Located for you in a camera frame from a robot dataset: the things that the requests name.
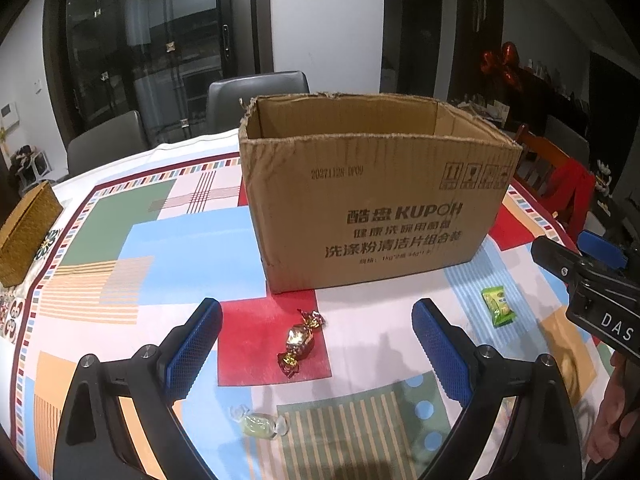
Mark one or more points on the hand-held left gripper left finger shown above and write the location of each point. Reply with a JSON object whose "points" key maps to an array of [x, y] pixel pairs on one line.
{"points": [[192, 355]]}

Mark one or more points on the white storage shelf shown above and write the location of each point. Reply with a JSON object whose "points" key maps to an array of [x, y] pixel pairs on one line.
{"points": [[30, 170]]}

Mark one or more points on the floral patterned placemat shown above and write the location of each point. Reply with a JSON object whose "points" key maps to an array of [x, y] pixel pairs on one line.
{"points": [[47, 245]]}

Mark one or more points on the brown cardboard box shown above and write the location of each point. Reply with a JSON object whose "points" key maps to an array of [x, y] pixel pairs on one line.
{"points": [[375, 195]]}

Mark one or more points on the dark framed glass sliding door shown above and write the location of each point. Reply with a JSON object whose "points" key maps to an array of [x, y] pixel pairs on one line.
{"points": [[150, 50]]}

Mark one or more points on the red foil balloon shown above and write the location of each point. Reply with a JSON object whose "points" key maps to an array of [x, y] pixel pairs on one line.
{"points": [[502, 65]]}

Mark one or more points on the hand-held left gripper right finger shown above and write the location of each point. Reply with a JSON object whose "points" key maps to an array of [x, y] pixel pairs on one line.
{"points": [[442, 355]]}

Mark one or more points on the grey armchair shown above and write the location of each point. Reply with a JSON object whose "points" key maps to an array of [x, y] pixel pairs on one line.
{"points": [[567, 137]]}

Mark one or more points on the red and gold candy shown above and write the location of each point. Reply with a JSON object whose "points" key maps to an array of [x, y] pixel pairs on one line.
{"points": [[299, 342]]}

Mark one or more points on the grey leather chair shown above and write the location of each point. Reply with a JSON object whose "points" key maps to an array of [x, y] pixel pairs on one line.
{"points": [[235, 102], [105, 142]]}

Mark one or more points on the person's right hand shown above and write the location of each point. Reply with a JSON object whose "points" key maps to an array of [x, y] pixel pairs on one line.
{"points": [[620, 400]]}

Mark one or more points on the brown wooden chair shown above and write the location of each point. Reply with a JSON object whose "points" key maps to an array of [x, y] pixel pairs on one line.
{"points": [[542, 152]]}

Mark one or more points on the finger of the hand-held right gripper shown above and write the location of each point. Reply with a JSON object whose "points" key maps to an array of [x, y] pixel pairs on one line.
{"points": [[557, 260], [602, 250]]}

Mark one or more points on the clear green wrapped candy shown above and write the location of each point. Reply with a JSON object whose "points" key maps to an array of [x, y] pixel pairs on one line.
{"points": [[260, 424]]}

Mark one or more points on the red cloth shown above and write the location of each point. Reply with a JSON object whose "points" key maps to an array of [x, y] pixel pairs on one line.
{"points": [[575, 190]]}

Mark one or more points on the colourful patchwork tablecloth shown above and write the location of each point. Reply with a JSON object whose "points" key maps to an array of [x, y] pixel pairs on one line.
{"points": [[175, 240]]}

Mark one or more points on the green snack packet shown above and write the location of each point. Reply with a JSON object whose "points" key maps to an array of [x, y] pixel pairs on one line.
{"points": [[497, 306]]}

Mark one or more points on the woven wicker box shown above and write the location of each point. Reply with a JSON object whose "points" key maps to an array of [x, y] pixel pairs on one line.
{"points": [[25, 230]]}

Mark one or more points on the white and dark sideboard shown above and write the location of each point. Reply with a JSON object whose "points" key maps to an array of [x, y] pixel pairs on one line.
{"points": [[500, 110]]}

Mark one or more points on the white wall intercom panel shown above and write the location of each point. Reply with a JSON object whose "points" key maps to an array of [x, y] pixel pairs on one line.
{"points": [[9, 114]]}

